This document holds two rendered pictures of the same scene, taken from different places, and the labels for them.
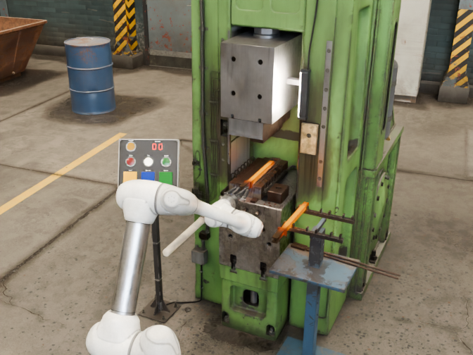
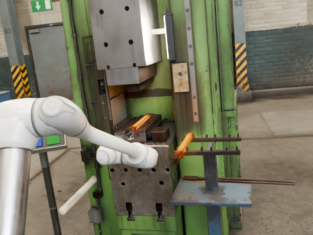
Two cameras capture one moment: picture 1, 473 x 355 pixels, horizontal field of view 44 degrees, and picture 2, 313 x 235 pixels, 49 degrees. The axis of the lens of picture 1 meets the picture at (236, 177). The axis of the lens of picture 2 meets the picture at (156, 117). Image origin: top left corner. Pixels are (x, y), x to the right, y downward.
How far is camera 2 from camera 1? 1.30 m
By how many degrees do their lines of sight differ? 15
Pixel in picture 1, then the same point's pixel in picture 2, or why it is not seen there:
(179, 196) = (61, 101)
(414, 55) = not seen: hidden behind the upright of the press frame
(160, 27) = (46, 87)
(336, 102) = (200, 38)
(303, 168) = (179, 107)
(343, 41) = not seen: outside the picture
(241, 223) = (136, 150)
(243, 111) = (118, 59)
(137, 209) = (10, 130)
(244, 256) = (139, 201)
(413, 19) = not seen: hidden behind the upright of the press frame
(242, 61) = (110, 12)
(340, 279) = (241, 195)
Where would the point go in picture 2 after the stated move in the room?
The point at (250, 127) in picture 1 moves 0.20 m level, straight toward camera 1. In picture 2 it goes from (126, 73) to (130, 76)
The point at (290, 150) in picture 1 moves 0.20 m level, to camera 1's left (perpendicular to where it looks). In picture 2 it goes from (160, 105) to (133, 109)
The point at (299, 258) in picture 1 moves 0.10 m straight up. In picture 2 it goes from (194, 186) to (193, 169)
